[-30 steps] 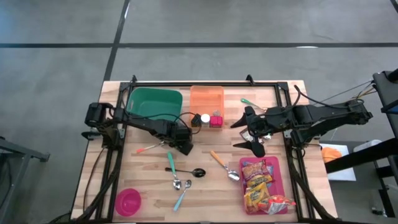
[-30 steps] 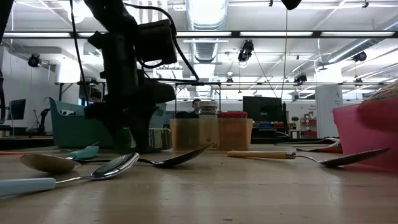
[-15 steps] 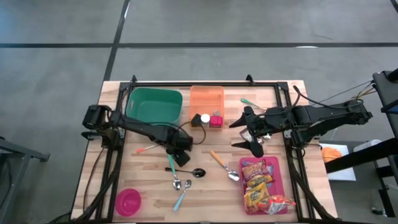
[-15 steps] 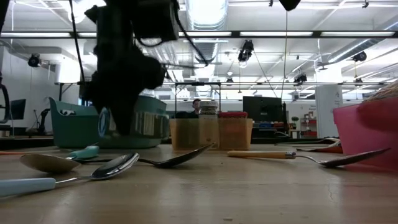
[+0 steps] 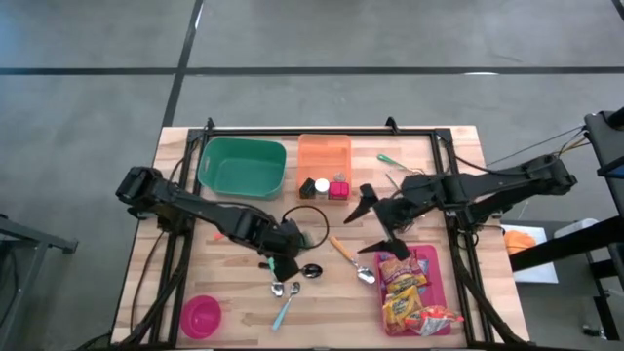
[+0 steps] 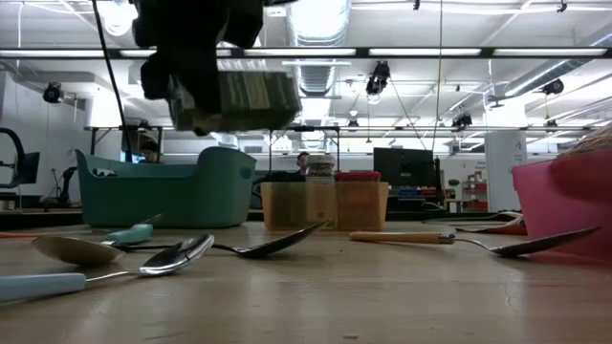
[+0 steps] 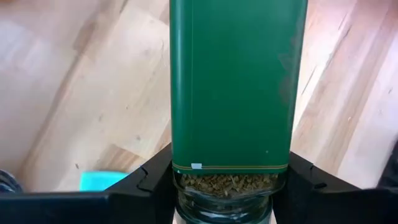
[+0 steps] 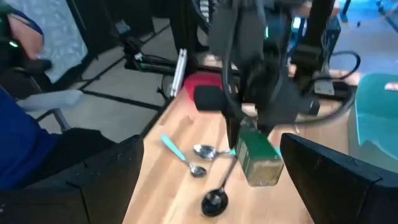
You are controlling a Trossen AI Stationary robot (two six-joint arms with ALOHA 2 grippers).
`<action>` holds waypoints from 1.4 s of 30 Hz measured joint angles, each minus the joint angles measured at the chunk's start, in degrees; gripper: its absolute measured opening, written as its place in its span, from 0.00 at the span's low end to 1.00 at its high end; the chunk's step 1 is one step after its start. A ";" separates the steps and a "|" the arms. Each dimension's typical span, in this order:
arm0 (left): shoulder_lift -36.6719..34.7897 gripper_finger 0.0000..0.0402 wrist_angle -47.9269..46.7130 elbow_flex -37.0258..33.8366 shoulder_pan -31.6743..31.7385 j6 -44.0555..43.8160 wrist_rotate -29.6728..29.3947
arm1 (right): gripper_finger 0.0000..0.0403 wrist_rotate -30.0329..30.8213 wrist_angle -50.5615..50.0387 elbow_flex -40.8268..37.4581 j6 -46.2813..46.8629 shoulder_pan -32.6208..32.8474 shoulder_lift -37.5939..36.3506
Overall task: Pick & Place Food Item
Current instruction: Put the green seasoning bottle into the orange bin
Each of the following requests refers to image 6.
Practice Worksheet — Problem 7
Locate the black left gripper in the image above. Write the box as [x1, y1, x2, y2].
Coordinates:
[130, 0, 265, 133]

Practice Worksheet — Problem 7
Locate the green spice jar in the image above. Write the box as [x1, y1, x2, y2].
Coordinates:
[167, 70, 304, 136]

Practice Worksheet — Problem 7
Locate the bagel seasoning jar white lid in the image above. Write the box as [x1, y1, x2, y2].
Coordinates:
[305, 153, 338, 229]

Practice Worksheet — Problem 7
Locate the red-lidded spice container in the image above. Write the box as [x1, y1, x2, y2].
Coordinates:
[335, 170, 383, 231]

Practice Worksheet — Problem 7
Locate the person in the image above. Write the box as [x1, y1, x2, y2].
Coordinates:
[260, 150, 312, 183]
[137, 138, 160, 165]

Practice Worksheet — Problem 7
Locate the green plastic bin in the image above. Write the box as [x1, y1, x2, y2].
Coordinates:
[75, 145, 258, 229]

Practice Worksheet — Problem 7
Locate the black ceiling spotlight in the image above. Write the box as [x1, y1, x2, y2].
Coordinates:
[41, 81, 64, 105]
[541, 77, 566, 97]
[364, 60, 392, 97]
[450, 112, 474, 130]

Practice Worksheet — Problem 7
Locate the orange translucent plastic bin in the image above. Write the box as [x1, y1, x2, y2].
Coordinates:
[259, 181, 390, 233]

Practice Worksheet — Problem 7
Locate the black computer monitor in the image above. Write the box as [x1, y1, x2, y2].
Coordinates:
[17, 151, 42, 186]
[373, 146, 437, 198]

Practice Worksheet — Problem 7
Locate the black rig crossbar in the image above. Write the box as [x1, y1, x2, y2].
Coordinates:
[0, 46, 612, 60]

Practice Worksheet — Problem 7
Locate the black metal spoon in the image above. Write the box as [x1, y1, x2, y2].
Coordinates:
[114, 218, 333, 260]

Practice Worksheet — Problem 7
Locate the red storage shelf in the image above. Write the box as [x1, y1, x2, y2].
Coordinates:
[461, 170, 490, 212]

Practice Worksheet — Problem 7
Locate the pink plastic tray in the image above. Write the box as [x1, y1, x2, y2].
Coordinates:
[511, 146, 612, 263]

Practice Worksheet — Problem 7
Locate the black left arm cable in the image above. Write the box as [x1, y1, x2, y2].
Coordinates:
[90, 0, 134, 163]

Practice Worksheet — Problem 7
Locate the silver ceiling air duct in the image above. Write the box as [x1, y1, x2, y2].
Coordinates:
[281, 59, 353, 99]

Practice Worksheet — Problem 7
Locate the teal-handled spoon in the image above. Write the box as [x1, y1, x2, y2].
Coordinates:
[30, 222, 155, 268]

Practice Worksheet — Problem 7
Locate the black aluminium table frame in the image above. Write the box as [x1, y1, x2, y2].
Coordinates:
[0, 207, 86, 227]

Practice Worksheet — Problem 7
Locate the light blue-handled spoon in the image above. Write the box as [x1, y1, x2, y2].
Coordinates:
[0, 233, 216, 304]

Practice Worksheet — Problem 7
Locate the wooden-handled spoon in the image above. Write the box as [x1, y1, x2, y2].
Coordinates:
[348, 226, 602, 259]

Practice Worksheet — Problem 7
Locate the silver ceiling duct pipe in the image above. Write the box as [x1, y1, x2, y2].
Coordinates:
[501, 28, 612, 97]

